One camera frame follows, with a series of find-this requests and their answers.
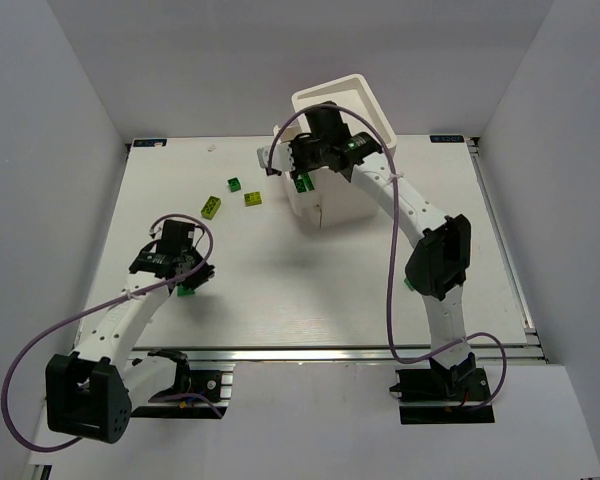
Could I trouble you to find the green 2x3 lego brick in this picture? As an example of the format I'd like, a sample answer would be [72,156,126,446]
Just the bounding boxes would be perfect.
[294,173,315,194]
[177,285,195,297]

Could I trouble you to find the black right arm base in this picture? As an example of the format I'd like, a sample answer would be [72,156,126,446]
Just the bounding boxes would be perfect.
[389,368,495,425]

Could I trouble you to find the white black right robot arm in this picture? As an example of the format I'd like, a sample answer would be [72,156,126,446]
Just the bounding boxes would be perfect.
[284,101,475,387]

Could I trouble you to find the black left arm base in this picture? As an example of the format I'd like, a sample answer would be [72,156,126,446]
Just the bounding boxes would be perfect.
[121,349,233,419]

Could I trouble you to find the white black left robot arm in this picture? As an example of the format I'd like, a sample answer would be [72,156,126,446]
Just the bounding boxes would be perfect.
[45,216,215,444]

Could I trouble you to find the white drawer cabinet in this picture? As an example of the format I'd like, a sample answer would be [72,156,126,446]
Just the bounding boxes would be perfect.
[281,74,397,228]

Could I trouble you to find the lime 2x4 lego brick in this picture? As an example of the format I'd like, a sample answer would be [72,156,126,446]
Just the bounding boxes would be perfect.
[201,196,221,220]

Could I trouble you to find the lime 2x2 lego brick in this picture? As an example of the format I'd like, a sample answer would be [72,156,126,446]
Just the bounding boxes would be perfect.
[244,191,262,207]

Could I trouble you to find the dark green 2x2 lego brick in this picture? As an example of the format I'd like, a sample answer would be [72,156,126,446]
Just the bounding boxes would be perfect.
[227,177,241,193]

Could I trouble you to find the blue left corner label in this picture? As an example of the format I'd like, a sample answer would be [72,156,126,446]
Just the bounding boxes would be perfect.
[132,138,167,148]

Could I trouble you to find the blue corner label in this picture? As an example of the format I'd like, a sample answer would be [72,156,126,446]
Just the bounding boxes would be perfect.
[132,138,167,148]
[429,134,465,144]

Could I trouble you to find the blue right corner label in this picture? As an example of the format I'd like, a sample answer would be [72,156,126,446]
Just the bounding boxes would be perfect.
[429,134,465,144]

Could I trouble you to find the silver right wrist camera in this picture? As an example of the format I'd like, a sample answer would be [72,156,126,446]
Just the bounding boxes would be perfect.
[256,142,295,176]

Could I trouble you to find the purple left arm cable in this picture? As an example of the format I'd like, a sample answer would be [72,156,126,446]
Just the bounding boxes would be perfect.
[2,213,226,454]

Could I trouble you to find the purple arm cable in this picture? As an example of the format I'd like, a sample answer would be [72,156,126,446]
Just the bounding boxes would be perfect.
[265,104,507,411]
[2,213,226,454]

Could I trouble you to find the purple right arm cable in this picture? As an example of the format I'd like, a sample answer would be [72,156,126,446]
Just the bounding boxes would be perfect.
[265,104,507,411]

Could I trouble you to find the aluminium table frame rail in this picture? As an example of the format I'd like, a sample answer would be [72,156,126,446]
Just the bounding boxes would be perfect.
[466,137,548,363]

